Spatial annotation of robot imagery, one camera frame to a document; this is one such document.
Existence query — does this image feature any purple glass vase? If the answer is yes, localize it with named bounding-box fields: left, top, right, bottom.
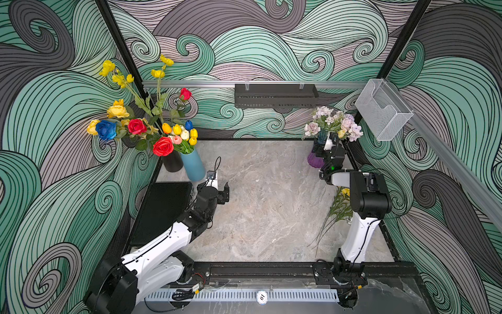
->
left=307, top=131, right=328, bottom=169

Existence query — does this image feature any teal ceramic vase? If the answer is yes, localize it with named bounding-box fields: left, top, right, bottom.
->
left=181, top=149, right=206, bottom=181

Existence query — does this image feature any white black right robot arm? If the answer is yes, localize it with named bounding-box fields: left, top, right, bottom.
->
left=320, top=133, right=392, bottom=287

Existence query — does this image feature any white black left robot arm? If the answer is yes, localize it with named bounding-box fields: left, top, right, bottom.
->
left=83, top=182, right=230, bottom=313

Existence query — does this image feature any black vase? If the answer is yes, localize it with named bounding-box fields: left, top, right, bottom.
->
left=161, top=150, right=183, bottom=173

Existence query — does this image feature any pink lilac flower bunch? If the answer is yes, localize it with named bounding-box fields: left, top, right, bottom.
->
left=303, top=106, right=364, bottom=143

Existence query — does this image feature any colourful tulip bunch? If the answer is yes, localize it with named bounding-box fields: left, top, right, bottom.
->
left=162, top=120, right=198, bottom=155

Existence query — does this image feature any mixed rose bouquet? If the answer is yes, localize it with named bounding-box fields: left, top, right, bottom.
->
left=86, top=56, right=185, bottom=157

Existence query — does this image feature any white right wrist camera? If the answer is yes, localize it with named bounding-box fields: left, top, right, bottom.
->
left=324, top=137, right=333, bottom=151

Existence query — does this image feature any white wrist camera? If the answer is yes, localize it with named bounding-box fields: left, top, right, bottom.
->
left=324, top=137, right=333, bottom=151
left=206, top=170, right=218, bottom=190

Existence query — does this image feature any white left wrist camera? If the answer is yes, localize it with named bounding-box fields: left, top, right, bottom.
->
left=206, top=170, right=218, bottom=190

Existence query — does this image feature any clear plastic wall bin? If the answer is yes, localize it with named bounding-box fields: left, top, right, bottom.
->
left=355, top=78, right=414, bottom=141

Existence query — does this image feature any black wall tray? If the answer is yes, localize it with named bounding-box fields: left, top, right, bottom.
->
left=234, top=83, right=319, bottom=113

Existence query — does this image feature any black corner frame post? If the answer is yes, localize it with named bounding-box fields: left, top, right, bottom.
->
left=356, top=1, right=431, bottom=122

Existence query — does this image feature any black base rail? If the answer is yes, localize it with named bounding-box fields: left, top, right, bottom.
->
left=175, top=260, right=418, bottom=290

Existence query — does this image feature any white slotted cable duct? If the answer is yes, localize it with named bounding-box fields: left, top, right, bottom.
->
left=144, top=288, right=341, bottom=304

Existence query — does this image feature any black left corner post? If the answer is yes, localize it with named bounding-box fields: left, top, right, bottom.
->
left=95, top=0, right=148, bottom=99

